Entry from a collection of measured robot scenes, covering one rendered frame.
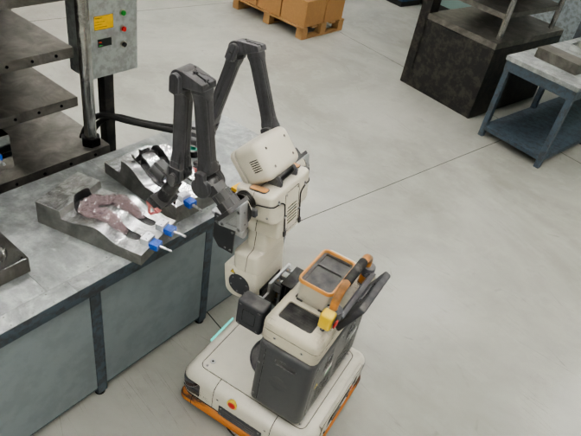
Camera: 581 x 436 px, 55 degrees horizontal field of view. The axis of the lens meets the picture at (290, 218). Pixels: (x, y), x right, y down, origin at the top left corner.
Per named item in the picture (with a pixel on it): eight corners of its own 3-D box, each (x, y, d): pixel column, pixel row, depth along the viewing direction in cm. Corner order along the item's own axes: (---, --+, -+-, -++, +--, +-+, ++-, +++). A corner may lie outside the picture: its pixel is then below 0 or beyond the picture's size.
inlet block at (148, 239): (175, 253, 227) (175, 242, 224) (168, 259, 223) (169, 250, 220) (147, 241, 230) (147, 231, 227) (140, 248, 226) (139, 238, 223)
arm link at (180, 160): (181, 77, 175) (202, 67, 183) (167, 71, 177) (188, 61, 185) (175, 189, 201) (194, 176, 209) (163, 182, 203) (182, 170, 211)
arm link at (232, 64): (239, 48, 213) (252, 44, 222) (227, 40, 214) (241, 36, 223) (205, 140, 237) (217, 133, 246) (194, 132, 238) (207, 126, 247)
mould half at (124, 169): (218, 201, 263) (220, 177, 255) (175, 223, 246) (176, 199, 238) (148, 155, 285) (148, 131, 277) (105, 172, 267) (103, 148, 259)
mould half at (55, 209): (175, 230, 242) (176, 210, 236) (141, 266, 223) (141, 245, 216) (79, 191, 253) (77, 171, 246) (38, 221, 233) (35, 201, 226)
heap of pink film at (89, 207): (148, 214, 239) (148, 200, 234) (123, 237, 225) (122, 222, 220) (97, 194, 244) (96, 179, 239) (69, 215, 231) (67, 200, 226)
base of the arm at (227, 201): (230, 213, 191) (250, 198, 200) (216, 194, 191) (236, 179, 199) (216, 222, 197) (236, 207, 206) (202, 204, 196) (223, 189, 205)
